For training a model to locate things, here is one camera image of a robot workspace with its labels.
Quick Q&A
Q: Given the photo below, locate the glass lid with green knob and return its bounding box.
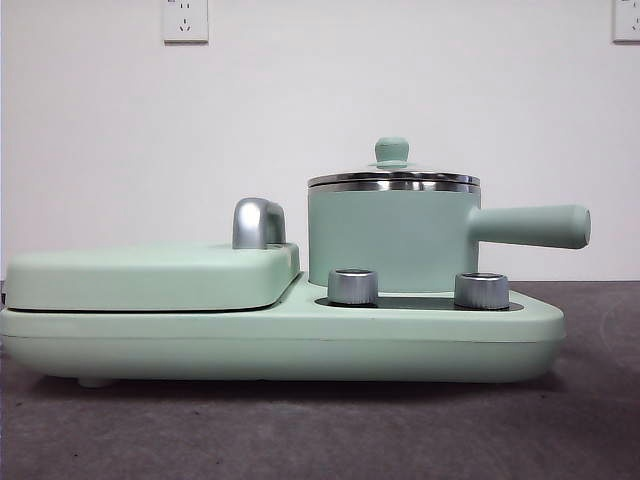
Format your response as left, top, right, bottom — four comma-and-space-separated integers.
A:
306, 136, 483, 186

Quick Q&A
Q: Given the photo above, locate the silver control knob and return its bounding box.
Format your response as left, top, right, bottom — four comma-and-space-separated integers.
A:
326, 268, 380, 307
453, 271, 511, 309

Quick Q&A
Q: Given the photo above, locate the black control panel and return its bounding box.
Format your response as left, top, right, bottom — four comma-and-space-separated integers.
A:
314, 294, 512, 313

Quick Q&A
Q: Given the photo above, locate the green breakfast machine base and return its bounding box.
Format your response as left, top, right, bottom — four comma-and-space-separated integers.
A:
0, 269, 567, 389

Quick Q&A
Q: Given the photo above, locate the green hinged griddle cover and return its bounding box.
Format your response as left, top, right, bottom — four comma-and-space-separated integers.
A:
3, 241, 302, 313

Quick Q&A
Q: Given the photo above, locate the green steamer pot with handle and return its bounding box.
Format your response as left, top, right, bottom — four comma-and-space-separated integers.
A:
305, 178, 593, 297

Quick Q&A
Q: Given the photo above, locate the silver griddle cover handle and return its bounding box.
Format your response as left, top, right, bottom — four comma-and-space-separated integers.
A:
230, 197, 288, 250

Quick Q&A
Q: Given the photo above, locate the white wall socket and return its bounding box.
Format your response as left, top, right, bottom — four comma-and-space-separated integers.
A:
612, 0, 640, 45
161, 0, 210, 46

